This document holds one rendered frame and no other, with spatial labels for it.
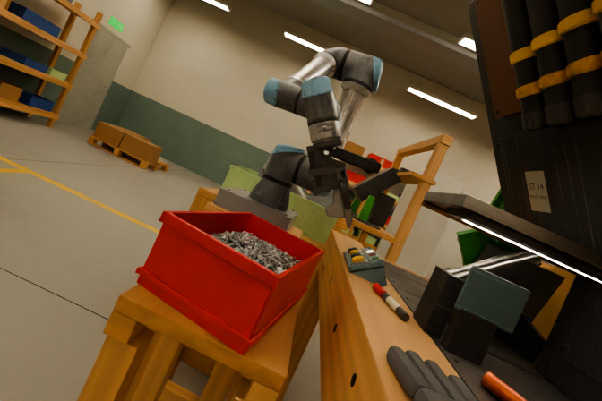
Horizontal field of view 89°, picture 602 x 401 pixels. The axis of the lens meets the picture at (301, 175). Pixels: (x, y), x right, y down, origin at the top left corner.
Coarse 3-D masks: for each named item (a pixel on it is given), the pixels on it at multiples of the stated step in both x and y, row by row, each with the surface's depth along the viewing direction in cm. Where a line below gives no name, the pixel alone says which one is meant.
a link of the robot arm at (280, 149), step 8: (280, 144) 111; (272, 152) 112; (280, 152) 110; (288, 152) 109; (296, 152) 110; (304, 152) 112; (272, 160) 111; (280, 160) 109; (288, 160) 109; (296, 160) 109; (272, 168) 110; (280, 168) 109; (288, 168) 108; (296, 168) 108; (272, 176) 109; (280, 176) 109; (288, 176) 110; (296, 176) 108; (296, 184) 112
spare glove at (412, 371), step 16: (400, 352) 35; (400, 368) 32; (416, 368) 33; (432, 368) 35; (416, 384) 30; (432, 384) 31; (448, 384) 32; (464, 384) 34; (416, 400) 28; (432, 400) 27; (448, 400) 28; (464, 400) 30
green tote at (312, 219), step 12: (240, 168) 159; (228, 180) 159; (240, 180) 159; (252, 180) 158; (288, 204) 156; (300, 204) 156; (312, 204) 155; (300, 216) 156; (312, 216) 155; (324, 216) 155; (300, 228) 155; (312, 228) 155; (324, 228) 154; (324, 240) 154
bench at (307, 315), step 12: (396, 264) 132; (312, 276) 132; (420, 276) 131; (312, 288) 125; (312, 300) 125; (300, 312) 125; (312, 312) 125; (300, 324) 125; (312, 324) 125; (300, 336) 125; (300, 348) 125; (288, 372) 125; (288, 384) 125
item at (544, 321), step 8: (560, 272) 89; (568, 272) 87; (568, 280) 86; (560, 288) 87; (568, 288) 85; (552, 296) 88; (560, 296) 86; (552, 304) 87; (560, 304) 85; (544, 312) 89; (552, 312) 86; (536, 320) 90; (544, 320) 87; (552, 320) 85; (544, 328) 86; (544, 336) 85
